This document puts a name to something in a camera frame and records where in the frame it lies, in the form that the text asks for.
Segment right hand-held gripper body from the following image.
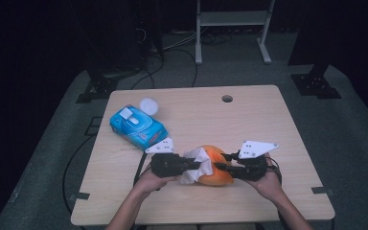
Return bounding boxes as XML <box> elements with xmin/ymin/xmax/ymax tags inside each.
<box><xmin>231</xmin><ymin>140</ymin><xmax>280</xmax><ymax>182</ymax></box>

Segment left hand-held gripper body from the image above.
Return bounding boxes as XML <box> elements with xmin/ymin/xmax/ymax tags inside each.
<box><xmin>144</xmin><ymin>137</ymin><xmax>190</xmax><ymax>179</ymax></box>

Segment white wet wipe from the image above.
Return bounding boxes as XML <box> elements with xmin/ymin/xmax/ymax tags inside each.
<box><xmin>180</xmin><ymin>147</ymin><xmax>215</xmax><ymax>185</ymax></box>

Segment orange mango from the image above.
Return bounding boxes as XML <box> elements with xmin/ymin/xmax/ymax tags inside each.
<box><xmin>193</xmin><ymin>145</ymin><xmax>236</xmax><ymax>187</ymax></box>

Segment blue wet wipes packet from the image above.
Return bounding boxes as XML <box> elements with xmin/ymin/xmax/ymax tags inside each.
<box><xmin>109</xmin><ymin>104</ymin><xmax>170</xmax><ymax>152</ymax></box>

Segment person's right hand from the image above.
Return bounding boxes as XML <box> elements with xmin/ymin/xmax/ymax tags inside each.
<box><xmin>245</xmin><ymin>152</ymin><xmax>286</xmax><ymax>203</ymax></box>

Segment person's left hand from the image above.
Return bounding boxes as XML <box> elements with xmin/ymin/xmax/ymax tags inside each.
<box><xmin>133</xmin><ymin>164</ymin><xmax>180</xmax><ymax>199</ymax></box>

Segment white round lid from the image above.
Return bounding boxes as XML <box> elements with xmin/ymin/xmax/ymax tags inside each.
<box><xmin>139</xmin><ymin>97</ymin><xmax>159</xmax><ymax>116</ymax></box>

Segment black tape strip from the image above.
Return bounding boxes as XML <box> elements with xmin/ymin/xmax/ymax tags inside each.
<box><xmin>68</xmin><ymin>192</ymin><xmax>91</xmax><ymax>201</ymax></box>
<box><xmin>310</xmin><ymin>186</ymin><xmax>334</xmax><ymax>196</ymax></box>

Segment black stand base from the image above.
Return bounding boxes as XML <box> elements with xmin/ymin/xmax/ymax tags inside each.
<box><xmin>75</xmin><ymin>74</ymin><xmax>120</xmax><ymax>104</ymax></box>
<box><xmin>290</xmin><ymin>62</ymin><xmax>343</xmax><ymax>100</ymax></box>

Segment white metal stand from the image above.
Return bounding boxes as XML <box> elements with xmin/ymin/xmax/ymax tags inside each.
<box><xmin>195</xmin><ymin>0</ymin><xmax>276</xmax><ymax>66</ymax></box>

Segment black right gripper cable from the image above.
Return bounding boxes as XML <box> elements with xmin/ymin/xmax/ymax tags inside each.
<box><xmin>266</xmin><ymin>157</ymin><xmax>284</xmax><ymax>186</ymax></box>

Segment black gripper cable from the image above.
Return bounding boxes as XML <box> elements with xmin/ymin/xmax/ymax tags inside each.
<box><xmin>133</xmin><ymin>152</ymin><xmax>149</xmax><ymax>187</ymax></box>
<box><xmin>266</xmin><ymin>157</ymin><xmax>284</xmax><ymax>186</ymax></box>

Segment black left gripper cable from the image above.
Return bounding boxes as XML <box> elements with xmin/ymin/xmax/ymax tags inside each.
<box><xmin>133</xmin><ymin>152</ymin><xmax>149</xmax><ymax>187</ymax></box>

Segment black floor cable bundle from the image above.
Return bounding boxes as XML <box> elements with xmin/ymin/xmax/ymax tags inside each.
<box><xmin>129</xmin><ymin>47</ymin><xmax>199</xmax><ymax>90</ymax></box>

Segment white floor cables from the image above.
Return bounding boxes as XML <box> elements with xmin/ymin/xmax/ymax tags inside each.
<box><xmin>164</xmin><ymin>30</ymin><xmax>199</xmax><ymax>52</ymax></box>

